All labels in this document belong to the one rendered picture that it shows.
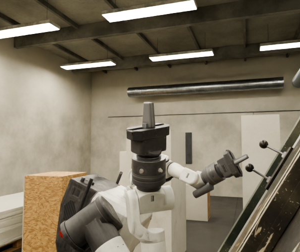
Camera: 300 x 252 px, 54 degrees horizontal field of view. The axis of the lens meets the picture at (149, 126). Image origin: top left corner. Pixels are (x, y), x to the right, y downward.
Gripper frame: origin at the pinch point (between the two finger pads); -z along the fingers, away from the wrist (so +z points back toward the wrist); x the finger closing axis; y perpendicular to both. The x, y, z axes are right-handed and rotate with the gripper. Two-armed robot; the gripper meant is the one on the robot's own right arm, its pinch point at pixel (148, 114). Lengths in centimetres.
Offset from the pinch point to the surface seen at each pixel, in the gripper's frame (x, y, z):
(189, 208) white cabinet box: 381, -323, 285
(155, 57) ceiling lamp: 442, -506, -29
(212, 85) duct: 662, -497, 50
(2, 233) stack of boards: 33, -360, 221
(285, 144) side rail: 91, -7, 26
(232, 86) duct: 691, -448, 53
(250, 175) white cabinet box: 363, -180, 164
